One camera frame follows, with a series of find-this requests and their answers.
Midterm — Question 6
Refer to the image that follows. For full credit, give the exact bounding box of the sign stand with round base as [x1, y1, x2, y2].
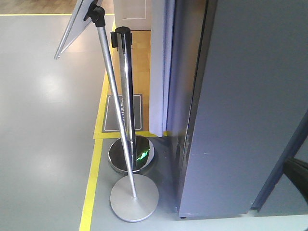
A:
[54, 0, 159, 222]

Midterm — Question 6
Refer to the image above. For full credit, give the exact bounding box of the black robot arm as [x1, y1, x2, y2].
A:
[283, 158, 308, 202]

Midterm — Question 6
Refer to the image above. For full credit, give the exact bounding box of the chrome barrier stanchion post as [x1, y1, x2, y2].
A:
[111, 26, 154, 173]

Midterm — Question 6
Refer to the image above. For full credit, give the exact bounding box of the white fridge door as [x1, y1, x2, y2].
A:
[179, 0, 308, 218]

